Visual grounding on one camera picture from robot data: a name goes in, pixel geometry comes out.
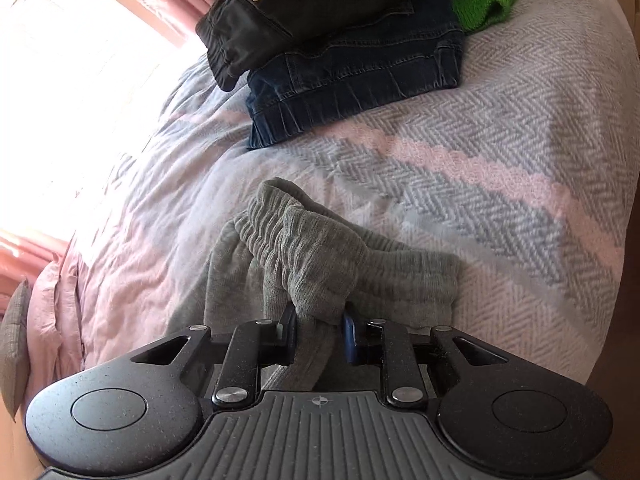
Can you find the window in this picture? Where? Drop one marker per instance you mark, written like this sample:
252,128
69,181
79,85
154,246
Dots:
75,110

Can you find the blue jeans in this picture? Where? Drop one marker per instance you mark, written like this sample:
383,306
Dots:
350,77

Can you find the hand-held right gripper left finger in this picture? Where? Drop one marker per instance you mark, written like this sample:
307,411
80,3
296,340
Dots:
289,340

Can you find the grey sweatpants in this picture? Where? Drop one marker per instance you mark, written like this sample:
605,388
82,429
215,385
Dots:
310,260

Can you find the grey checked pillow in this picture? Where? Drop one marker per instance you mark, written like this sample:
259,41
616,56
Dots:
15,340

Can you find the pink pillow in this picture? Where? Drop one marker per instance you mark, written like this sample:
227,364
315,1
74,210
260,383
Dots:
52,310

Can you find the pink grey striped blanket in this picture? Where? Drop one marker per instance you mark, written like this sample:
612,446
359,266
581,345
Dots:
450,170

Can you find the black jeans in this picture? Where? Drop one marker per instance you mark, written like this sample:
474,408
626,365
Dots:
310,5

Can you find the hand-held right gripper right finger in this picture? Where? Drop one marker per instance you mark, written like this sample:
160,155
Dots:
349,335

